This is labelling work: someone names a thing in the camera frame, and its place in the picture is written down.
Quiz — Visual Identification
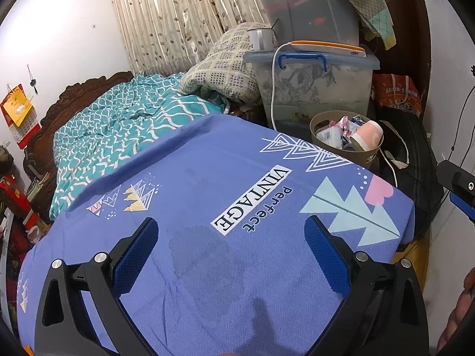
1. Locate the teal patterned bedspread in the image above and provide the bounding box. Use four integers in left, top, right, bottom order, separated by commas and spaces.
50, 72, 228, 217

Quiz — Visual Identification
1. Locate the white cable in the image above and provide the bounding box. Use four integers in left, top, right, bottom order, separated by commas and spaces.
270, 42, 297, 131

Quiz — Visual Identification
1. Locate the patterned grey pillow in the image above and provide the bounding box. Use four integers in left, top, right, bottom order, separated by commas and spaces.
178, 22, 268, 106

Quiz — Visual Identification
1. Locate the pile of red clutter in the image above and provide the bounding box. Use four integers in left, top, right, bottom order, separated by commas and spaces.
0, 147, 50, 290

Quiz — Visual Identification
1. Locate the clear storage box teal lid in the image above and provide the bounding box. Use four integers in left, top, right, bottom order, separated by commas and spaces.
248, 0, 360, 47

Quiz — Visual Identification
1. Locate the clear storage box blue handle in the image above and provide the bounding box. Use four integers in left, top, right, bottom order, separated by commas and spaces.
243, 48, 381, 133

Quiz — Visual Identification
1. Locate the red printed bag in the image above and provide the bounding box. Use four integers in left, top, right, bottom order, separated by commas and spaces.
372, 73, 424, 117

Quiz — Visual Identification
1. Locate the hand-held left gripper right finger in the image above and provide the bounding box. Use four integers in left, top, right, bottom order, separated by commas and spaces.
304, 215, 431, 356

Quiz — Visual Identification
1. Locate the green checkered cloth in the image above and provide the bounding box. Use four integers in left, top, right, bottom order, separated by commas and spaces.
323, 0, 398, 50

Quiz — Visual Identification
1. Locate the carved wooden headboard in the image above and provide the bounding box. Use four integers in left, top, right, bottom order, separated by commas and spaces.
23, 70, 134, 223

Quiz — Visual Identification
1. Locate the dark wooden door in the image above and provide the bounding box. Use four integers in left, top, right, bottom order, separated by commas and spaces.
371, 0, 433, 119

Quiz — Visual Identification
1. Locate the person's right hand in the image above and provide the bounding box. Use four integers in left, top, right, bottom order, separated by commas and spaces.
437, 267, 475, 353

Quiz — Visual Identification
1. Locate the beige trash bin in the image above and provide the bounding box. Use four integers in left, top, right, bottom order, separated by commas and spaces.
310, 110, 384, 166

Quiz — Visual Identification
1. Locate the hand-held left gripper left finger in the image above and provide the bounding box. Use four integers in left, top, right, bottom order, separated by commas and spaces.
35, 217, 160, 356

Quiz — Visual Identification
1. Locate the black wall cable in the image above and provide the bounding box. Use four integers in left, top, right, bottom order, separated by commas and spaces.
443, 65, 475, 166

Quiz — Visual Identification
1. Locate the red wall calendar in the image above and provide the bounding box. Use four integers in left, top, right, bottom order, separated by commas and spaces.
0, 85, 41, 149

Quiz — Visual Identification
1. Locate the pink white paper cup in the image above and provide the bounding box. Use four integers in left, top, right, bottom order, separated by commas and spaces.
350, 120, 384, 152

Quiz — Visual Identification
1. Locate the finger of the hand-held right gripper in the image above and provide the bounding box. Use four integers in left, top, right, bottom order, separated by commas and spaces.
436, 159, 475, 225

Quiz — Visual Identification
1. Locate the white enamel mug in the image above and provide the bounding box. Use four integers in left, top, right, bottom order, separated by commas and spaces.
248, 28, 276, 53

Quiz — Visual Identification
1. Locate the beige leaf print curtain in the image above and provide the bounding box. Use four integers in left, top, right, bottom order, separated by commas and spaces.
107, 0, 277, 77

